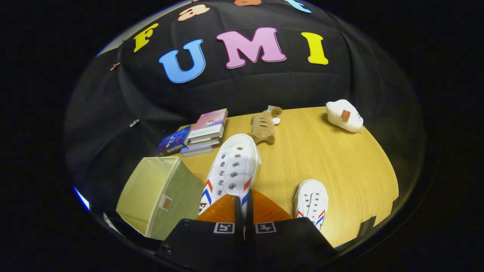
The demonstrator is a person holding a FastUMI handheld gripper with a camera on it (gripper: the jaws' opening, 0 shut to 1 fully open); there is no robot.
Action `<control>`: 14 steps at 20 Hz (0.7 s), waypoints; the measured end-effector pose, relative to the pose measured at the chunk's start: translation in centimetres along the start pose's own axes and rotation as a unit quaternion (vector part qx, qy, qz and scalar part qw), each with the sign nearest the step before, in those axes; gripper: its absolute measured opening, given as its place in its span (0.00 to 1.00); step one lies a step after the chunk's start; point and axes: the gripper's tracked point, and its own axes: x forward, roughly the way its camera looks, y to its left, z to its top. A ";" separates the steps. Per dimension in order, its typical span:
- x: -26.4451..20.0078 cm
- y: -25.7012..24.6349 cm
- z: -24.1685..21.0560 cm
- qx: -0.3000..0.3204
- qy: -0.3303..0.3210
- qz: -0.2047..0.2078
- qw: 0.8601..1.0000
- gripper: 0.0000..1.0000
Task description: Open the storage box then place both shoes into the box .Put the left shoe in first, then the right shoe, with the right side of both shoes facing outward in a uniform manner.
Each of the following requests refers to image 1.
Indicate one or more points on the small white round tag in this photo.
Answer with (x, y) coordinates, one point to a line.
(276, 121)

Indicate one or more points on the white canvas shoe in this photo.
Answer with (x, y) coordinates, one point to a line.
(312, 200)
(234, 166)

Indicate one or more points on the green fabric storage box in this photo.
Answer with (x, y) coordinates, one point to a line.
(159, 196)

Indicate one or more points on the black table edge bracket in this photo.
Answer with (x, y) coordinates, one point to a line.
(367, 226)

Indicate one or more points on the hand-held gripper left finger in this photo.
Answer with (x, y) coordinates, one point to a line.
(211, 245)

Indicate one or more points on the copper cloth clip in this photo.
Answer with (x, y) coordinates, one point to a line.
(115, 66)

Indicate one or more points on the brown plush toy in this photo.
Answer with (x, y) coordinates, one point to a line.
(264, 128)

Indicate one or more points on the silver cloth clip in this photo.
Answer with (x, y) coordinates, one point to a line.
(134, 122)

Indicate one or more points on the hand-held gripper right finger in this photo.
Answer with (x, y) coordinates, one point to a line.
(280, 245)

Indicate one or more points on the white book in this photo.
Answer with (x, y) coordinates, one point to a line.
(206, 136)

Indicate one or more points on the lit computer monitor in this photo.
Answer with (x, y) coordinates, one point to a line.
(81, 198)

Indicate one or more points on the white pouch with red label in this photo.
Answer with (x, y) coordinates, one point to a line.
(342, 117)

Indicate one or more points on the dark blue book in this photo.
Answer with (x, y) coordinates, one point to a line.
(174, 142)

